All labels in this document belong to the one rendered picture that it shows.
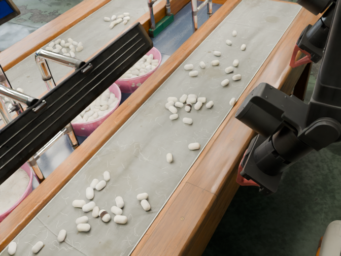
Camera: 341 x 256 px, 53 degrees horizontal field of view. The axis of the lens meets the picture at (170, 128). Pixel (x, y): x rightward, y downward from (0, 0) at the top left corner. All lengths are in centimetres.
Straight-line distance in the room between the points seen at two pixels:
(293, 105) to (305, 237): 133
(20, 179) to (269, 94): 87
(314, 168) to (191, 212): 125
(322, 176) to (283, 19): 86
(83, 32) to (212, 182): 111
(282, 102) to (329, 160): 163
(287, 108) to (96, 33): 138
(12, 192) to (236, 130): 71
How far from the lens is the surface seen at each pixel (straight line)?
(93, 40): 173
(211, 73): 140
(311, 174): 205
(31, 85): 154
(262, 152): 59
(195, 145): 108
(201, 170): 101
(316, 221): 188
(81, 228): 97
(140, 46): 96
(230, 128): 112
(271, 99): 52
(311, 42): 93
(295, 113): 53
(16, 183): 118
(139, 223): 96
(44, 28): 190
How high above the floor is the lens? 155
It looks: 44 degrees down
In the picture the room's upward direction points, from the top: 7 degrees counter-clockwise
